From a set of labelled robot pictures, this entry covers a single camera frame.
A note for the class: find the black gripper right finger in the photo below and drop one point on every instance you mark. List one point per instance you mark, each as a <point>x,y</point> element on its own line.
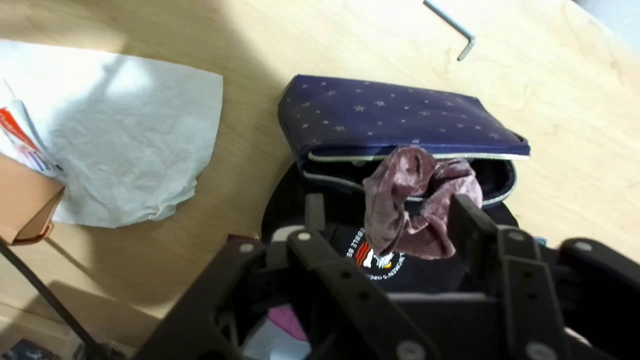
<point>526,292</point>

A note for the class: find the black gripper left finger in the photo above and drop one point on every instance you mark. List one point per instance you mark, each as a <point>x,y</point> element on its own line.
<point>333,292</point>

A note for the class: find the pink velvet hair scrunchie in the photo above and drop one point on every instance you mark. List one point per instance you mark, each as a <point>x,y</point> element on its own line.
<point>401,192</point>

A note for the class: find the purple cloth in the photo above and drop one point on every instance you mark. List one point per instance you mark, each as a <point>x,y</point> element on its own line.
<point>280,326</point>

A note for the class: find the dark blue box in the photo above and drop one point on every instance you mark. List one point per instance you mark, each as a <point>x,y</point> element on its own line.
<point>401,117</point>

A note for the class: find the silver allen key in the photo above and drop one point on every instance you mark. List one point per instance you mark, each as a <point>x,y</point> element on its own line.
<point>450,20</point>

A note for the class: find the brown cardboard box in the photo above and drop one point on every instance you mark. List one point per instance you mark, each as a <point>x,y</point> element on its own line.
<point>27,201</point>

